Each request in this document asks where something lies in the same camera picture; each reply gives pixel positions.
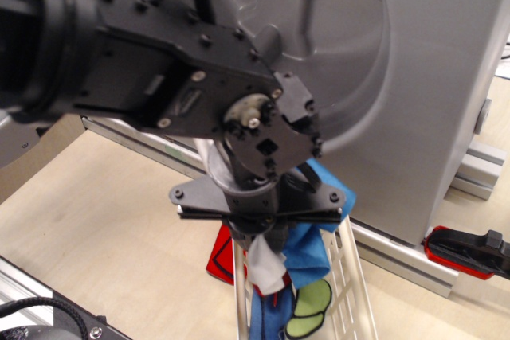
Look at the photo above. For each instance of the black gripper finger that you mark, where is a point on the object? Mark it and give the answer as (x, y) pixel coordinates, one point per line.
(241, 239)
(277, 237)

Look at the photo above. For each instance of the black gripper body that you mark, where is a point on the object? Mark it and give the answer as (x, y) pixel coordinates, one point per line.
(296, 198)

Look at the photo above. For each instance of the white felt cloth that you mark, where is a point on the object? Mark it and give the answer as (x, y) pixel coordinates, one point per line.
(266, 269)

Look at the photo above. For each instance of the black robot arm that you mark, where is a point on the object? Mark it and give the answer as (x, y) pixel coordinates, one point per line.
(166, 67)

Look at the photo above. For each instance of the white plastic laundry basket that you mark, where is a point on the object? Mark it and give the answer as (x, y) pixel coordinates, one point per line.
(349, 315)

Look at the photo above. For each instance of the grey toy washing machine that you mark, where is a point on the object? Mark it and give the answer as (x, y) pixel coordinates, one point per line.
(400, 86)

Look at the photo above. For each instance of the red felt garment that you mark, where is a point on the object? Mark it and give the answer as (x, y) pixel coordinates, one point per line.
(220, 264)

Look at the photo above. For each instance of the blue felt cloth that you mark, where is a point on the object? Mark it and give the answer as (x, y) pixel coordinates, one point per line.
(306, 262)

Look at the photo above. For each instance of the green felt garment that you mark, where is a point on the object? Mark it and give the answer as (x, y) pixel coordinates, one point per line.
(312, 302)

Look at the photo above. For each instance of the red black clamp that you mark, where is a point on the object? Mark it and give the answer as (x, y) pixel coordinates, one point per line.
(480, 256)

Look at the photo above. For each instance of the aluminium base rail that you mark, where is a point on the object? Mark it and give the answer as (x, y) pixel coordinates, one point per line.
(477, 175)

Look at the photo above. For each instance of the aluminium frame with black bracket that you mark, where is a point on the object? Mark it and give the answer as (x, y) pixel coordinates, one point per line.
(45, 321)

